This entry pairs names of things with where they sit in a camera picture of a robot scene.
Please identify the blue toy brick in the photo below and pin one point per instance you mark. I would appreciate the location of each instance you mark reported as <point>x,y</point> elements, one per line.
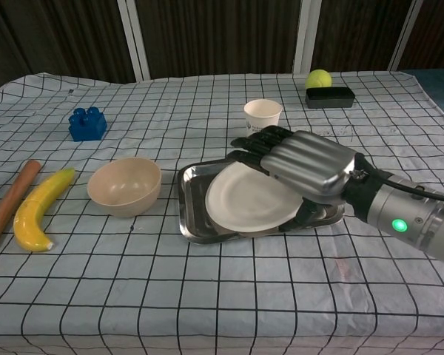
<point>87,125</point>

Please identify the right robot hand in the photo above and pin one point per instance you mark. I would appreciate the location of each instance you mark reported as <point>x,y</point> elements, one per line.
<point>311,162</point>

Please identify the white paper cup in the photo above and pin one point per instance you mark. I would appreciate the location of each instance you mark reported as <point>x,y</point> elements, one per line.
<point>262,111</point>

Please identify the beige bowl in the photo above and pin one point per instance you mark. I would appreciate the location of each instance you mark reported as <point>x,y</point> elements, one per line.
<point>126,188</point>

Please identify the black rectangular box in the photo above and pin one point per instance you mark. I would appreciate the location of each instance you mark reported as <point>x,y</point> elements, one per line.
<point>329,98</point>

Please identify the checkered tablecloth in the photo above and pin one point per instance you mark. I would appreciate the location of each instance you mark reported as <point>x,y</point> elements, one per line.
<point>207,288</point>

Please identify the blue mat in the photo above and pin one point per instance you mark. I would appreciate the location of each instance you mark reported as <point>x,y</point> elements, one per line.
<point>438,85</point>

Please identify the yellow banana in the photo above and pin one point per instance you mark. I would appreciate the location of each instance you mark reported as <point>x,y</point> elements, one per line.
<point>33,222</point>

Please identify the white double frame post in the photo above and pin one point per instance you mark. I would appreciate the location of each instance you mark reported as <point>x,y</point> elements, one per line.
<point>135,40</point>

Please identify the steel tray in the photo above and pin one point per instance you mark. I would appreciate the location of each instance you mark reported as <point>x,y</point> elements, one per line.
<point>192,207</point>

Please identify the yellow tennis ball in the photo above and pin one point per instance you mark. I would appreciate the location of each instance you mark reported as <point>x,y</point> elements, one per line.
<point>319,78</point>

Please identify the wooden rolling pin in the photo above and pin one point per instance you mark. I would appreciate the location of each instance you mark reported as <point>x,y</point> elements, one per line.
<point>11,199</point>

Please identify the white paper plate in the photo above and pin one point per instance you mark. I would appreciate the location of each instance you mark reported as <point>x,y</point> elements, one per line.
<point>244,199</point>

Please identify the dark brown curtain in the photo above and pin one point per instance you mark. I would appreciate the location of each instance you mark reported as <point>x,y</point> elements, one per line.
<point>222,33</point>

